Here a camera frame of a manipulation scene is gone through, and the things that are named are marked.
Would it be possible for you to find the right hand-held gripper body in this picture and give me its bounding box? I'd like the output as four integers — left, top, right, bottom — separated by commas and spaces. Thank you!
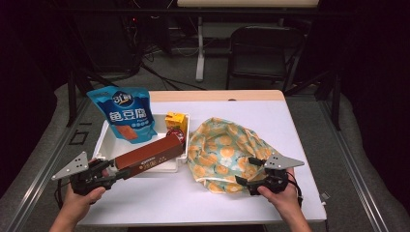
249, 152, 306, 196

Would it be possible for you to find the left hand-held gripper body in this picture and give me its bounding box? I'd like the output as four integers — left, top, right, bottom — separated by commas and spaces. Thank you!
50, 151, 114, 197

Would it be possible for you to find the white plastic bin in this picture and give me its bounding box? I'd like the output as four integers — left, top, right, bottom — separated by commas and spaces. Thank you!
95, 112, 191, 174

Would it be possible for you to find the floral cloth bag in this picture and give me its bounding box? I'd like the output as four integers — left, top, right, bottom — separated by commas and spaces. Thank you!
186, 116, 281, 194

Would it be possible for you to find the long brown box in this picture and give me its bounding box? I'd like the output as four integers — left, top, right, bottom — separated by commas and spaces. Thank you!
113, 132, 185, 180

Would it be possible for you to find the blue snack pouch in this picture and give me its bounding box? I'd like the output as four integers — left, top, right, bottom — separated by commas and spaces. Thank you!
85, 85, 159, 145

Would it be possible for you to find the yellow juice carton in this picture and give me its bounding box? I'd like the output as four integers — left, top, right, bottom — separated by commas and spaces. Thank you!
164, 110, 189, 137

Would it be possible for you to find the person's right hand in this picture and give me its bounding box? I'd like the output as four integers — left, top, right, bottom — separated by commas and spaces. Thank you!
256, 166, 300, 215

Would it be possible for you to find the person's left hand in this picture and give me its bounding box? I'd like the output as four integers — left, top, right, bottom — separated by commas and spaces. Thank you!
59, 157, 109, 224

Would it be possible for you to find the white table mat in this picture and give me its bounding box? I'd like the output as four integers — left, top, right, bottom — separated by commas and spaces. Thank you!
76, 100, 328, 227

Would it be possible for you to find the black metal stand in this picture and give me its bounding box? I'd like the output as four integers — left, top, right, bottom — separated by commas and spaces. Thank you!
65, 68, 128, 128
283, 68, 343, 131

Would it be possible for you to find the black folding chair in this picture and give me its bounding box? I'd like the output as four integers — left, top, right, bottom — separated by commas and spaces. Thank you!
225, 25, 306, 93

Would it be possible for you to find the dark computer tower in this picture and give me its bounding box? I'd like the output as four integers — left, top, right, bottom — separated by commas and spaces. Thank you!
75, 14, 137, 73

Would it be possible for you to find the white desk leg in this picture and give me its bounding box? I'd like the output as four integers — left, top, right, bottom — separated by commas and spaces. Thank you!
194, 15, 206, 83

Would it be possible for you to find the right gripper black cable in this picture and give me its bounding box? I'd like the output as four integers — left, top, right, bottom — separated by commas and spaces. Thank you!
286, 171, 305, 208

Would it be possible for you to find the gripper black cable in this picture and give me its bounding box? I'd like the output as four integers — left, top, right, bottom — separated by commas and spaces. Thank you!
54, 178, 71, 210
286, 171, 305, 208

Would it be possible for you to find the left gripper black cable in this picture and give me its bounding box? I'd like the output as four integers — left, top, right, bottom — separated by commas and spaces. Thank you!
54, 178, 71, 210

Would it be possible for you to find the aluminium rail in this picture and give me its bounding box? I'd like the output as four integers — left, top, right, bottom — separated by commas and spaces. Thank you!
0, 96, 95, 232
317, 96, 392, 232

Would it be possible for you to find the black floor cable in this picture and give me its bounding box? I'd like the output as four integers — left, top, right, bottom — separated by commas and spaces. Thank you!
139, 62, 207, 92

